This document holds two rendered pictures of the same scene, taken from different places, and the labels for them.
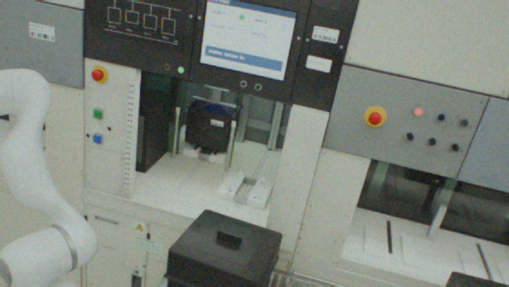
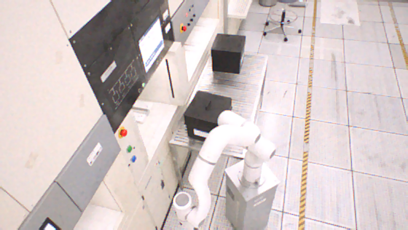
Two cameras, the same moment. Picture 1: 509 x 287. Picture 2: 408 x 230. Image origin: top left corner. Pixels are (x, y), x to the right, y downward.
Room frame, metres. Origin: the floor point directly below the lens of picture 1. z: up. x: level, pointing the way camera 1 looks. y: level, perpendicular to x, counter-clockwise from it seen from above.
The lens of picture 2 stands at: (0.99, 1.46, 2.49)
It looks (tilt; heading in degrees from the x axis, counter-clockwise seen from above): 47 degrees down; 280
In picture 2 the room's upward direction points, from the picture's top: 5 degrees counter-clockwise
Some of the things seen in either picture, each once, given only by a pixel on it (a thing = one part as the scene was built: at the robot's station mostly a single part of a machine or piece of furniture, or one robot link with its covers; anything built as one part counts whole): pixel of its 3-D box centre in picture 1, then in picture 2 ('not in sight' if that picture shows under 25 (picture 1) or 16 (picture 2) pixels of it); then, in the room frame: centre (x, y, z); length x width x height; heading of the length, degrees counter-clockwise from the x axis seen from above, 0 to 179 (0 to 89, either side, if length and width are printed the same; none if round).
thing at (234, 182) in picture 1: (245, 188); (136, 110); (1.80, -0.03, 0.89); 0.22 x 0.21 x 0.04; 170
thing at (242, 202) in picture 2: not in sight; (248, 201); (0.87, 0.41, 0.38); 0.28 x 0.28 x 0.76; 35
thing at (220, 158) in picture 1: (209, 148); not in sight; (2.16, 0.18, 0.89); 0.22 x 0.21 x 0.04; 170
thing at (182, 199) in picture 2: not in sight; (184, 207); (1.21, 0.90, 1.26); 0.09 x 0.08 x 0.13; 145
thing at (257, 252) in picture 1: (226, 250); (208, 109); (1.20, 0.00, 0.98); 0.29 x 0.29 x 0.13; 75
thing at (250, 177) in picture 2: not in sight; (252, 168); (0.87, 0.41, 0.85); 0.19 x 0.19 x 0.18
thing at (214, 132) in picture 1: (214, 117); not in sight; (2.16, 0.18, 1.06); 0.24 x 0.20 x 0.32; 81
